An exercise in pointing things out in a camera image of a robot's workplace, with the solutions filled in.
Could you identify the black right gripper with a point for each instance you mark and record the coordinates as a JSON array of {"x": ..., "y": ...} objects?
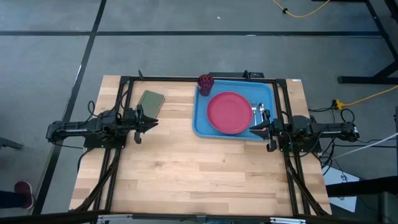
[{"x": 276, "y": 130}]

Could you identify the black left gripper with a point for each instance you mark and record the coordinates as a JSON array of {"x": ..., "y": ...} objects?
[{"x": 136, "y": 123}]

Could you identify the red round plate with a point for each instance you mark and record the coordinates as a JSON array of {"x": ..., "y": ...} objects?
[{"x": 229, "y": 113}]

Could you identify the red plastic cup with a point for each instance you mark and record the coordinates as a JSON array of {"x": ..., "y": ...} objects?
[{"x": 205, "y": 82}]

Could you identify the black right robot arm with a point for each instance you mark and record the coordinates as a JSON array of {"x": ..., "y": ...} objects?
[{"x": 326, "y": 129}]

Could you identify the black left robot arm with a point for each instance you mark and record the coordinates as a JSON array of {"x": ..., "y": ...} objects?
[{"x": 77, "y": 129}]

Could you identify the blue plastic tray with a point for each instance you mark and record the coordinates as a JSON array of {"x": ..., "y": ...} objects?
[{"x": 264, "y": 91}]

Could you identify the white paper sheet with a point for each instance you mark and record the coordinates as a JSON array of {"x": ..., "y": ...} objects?
[{"x": 342, "y": 186}]

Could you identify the black horizontal beam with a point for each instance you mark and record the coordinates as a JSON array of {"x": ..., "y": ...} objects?
[{"x": 360, "y": 187}]

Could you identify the black beam with silver brackets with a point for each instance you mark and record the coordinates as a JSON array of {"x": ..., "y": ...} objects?
[{"x": 62, "y": 217}]

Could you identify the black stand foot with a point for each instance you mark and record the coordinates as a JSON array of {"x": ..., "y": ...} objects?
[{"x": 11, "y": 144}]

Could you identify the person's red shoe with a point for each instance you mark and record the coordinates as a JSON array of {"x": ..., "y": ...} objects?
[{"x": 24, "y": 193}]

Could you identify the person's leg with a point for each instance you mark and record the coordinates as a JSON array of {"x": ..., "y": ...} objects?
[{"x": 9, "y": 199}]

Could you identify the black metal table frame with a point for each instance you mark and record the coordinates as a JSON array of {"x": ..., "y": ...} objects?
[{"x": 168, "y": 79}]

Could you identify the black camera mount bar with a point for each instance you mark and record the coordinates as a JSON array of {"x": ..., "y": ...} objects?
[{"x": 236, "y": 74}]

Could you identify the black floor stand frame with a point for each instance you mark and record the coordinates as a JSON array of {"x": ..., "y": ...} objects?
[{"x": 367, "y": 80}]

